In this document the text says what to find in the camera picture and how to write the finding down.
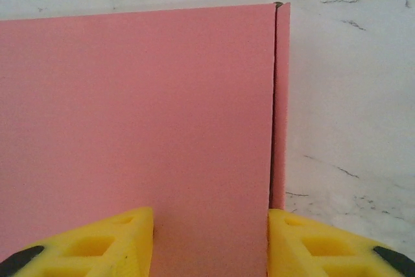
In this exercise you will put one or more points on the pink and white paper box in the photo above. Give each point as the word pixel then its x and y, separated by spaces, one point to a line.
pixel 136 111

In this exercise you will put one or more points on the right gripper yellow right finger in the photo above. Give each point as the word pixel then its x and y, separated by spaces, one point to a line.
pixel 311 248

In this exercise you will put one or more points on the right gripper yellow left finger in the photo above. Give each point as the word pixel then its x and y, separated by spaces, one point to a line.
pixel 97 248

